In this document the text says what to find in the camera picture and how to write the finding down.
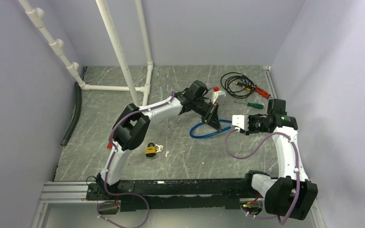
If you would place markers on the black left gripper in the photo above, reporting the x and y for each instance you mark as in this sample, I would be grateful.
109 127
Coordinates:
215 122

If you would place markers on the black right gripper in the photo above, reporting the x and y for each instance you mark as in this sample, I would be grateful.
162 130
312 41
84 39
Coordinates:
246 133

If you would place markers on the blue cable lock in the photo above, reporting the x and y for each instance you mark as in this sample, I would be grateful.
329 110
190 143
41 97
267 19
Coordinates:
199 131

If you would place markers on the keys of yellow padlock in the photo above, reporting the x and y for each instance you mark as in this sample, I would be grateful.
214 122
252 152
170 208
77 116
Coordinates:
159 148

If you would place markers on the yellow padlock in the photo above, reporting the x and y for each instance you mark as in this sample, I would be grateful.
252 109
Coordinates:
151 150

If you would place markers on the red cable padlock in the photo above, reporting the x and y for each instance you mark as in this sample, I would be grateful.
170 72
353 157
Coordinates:
109 146

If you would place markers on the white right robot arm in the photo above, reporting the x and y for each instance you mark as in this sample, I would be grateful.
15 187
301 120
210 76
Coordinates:
292 194

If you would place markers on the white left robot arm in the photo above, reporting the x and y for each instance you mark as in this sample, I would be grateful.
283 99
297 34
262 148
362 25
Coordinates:
130 129

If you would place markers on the yellow black screwdriver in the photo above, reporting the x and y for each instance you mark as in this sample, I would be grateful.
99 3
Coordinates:
249 87

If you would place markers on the green handled screwdriver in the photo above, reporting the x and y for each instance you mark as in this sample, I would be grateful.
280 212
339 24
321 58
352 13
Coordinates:
253 105

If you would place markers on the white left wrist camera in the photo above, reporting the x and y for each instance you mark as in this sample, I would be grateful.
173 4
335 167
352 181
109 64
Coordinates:
216 93

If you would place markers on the red handled wrench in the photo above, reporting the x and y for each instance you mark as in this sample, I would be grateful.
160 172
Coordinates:
263 93

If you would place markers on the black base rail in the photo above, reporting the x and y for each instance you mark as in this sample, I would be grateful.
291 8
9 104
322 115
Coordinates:
132 195

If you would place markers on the aluminium extrusion frame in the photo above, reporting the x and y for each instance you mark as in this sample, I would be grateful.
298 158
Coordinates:
75 192

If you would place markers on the white PVC pipe frame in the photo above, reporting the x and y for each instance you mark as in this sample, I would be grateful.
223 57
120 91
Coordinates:
36 16

